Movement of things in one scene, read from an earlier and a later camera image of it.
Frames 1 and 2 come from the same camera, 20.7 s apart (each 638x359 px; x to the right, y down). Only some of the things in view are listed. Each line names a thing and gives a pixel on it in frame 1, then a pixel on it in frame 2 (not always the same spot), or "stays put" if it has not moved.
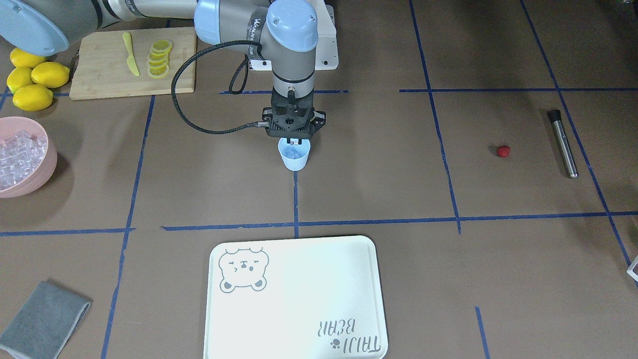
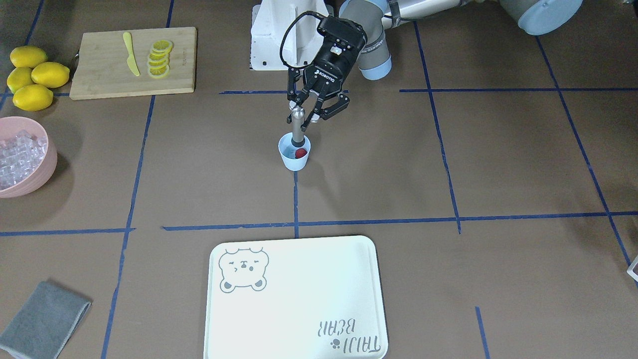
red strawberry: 503,151 to 300,152
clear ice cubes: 21,153 stays put
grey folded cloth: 45,323 stays put
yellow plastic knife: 130,60 stays put
